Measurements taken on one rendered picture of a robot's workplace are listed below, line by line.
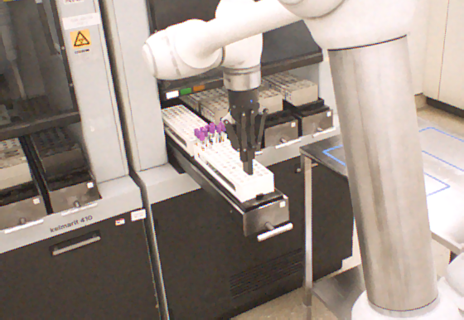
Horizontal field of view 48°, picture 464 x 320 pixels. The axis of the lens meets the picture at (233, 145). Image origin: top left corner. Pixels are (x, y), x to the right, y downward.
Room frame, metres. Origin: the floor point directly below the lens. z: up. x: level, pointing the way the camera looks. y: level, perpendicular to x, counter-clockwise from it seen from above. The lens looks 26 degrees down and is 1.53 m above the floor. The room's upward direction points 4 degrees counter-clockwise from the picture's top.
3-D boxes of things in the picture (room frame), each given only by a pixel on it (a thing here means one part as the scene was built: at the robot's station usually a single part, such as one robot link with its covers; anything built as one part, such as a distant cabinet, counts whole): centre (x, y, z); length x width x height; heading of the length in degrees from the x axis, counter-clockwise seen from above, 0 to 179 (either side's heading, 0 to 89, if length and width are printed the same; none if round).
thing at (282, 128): (1.90, -0.03, 0.78); 0.73 x 0.14 x 0.09; 26
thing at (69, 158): (1.38, 0.50, 0.85); 0.12 x 0.02 x 0.06; 116
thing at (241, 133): (1.19, -0.02, 0.99); 0.04 x 0.01 x 0.11; 26
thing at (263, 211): (1.41, 0.07, 0.78); 0.73 x 0.14 x 0.09; 26
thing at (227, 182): (1.28, 0.01, 0.83); 0.30 x 0.10 x 0.06; 26
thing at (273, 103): (1.69, -0.13, 0.85); 0.12 x 0.02 x 0.06; 116
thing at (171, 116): (1.57, 0.15, 0.83); 0.30 x 0.10 x 0.06; 26
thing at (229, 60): (1.19, -0.02, 1.24); 0.13 x 0.11 x 0.16; 122
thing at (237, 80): (1.20, -0.03, 1.13); 0.09 x 0.09 x 0.06
